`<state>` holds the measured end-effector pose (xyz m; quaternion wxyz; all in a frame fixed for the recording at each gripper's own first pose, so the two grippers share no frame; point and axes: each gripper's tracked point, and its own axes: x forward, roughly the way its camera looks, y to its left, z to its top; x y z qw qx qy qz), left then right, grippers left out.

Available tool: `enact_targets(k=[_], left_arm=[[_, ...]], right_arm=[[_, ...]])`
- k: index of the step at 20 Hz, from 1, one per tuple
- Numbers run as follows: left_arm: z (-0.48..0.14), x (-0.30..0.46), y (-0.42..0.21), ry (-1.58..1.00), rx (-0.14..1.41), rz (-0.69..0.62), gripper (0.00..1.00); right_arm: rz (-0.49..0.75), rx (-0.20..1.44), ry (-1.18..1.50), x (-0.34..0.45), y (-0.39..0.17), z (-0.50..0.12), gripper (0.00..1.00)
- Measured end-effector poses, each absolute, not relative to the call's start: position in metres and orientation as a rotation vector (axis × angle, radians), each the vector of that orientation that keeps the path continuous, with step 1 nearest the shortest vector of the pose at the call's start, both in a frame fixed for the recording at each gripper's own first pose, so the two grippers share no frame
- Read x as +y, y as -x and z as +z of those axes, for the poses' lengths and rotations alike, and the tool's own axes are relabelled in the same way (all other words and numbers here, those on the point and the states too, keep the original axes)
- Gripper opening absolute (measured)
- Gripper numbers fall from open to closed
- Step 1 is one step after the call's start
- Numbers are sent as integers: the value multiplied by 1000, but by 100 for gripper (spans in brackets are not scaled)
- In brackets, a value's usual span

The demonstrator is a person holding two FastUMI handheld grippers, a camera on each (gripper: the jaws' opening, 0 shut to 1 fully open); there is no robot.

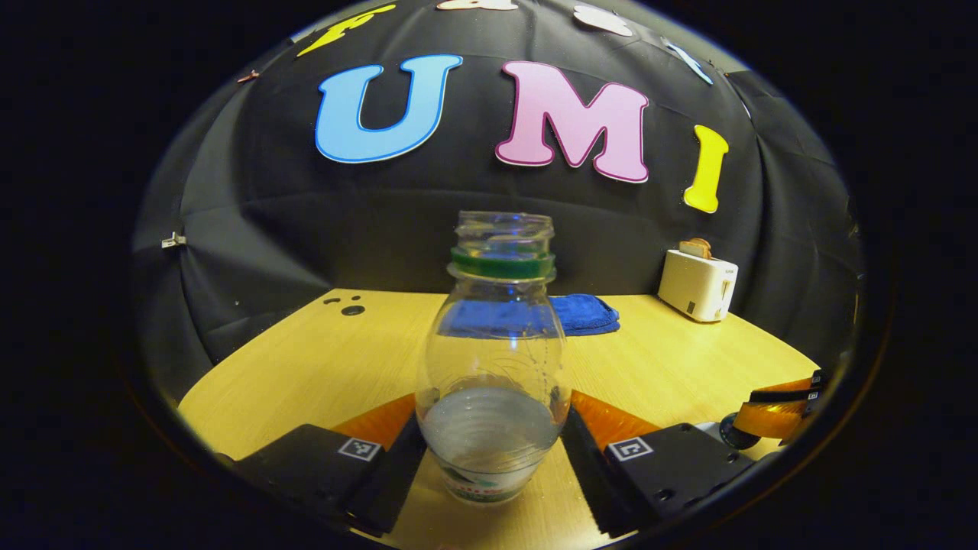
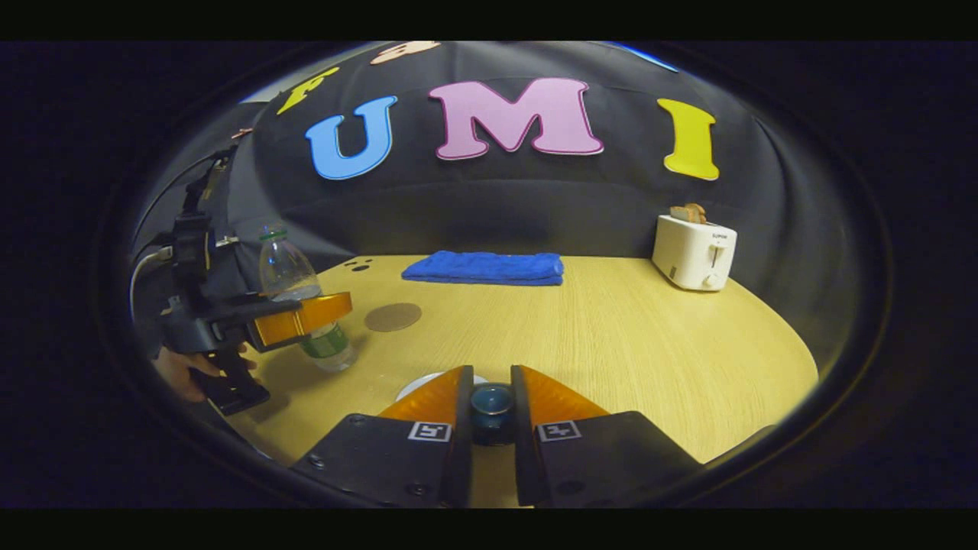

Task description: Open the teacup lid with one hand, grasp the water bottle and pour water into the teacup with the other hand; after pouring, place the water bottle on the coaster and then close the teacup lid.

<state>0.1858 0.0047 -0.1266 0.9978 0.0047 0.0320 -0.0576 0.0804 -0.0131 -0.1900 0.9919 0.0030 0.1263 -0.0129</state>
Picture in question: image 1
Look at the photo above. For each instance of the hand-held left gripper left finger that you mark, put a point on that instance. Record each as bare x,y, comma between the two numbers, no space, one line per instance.
390,481

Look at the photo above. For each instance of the dark blue teacup lid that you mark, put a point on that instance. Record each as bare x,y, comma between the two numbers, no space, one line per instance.
738,438

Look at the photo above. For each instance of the small copper clip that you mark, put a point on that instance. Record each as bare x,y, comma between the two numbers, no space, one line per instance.
247,76

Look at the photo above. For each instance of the small white clip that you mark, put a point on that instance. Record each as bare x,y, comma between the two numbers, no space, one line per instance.
173,241

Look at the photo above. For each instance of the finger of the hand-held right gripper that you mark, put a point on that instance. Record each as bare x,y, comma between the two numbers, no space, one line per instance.
787,395
772,420

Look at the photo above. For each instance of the white teacup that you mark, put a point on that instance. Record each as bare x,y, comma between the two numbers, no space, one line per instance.
709,431

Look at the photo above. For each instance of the brown bread slice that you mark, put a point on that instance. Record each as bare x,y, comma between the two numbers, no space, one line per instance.
704,246

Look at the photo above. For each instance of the light bread slice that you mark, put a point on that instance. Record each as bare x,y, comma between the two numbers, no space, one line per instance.
690,250

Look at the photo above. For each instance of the black backdrop cloth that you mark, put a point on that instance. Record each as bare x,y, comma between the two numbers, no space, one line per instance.
428,206

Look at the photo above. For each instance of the white toaster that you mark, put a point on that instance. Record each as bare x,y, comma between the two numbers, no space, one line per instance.
695,286

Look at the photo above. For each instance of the blue folded towel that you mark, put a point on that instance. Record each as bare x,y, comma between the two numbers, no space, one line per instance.
588,315

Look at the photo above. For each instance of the clear plastic water bottle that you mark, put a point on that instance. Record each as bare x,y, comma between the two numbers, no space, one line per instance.
493,344

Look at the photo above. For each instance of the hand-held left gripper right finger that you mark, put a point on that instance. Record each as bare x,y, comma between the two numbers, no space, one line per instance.
592,473

